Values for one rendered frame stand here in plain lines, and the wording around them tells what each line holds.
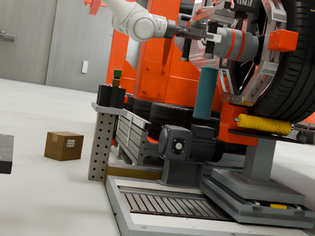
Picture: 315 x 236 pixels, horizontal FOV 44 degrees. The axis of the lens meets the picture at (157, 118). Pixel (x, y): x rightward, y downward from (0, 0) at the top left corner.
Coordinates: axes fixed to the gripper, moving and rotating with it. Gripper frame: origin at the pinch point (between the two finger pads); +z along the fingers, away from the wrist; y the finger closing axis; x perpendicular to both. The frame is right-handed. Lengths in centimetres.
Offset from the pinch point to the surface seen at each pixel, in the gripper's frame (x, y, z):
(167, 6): 22, -60, -7
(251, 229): -75, 11, 27
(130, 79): -16, -253, 8
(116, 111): -39, -53, -27
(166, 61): -7, -60, -3
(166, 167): -66, -50, 4
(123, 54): 8, -253, -3
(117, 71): -18, -53, -30
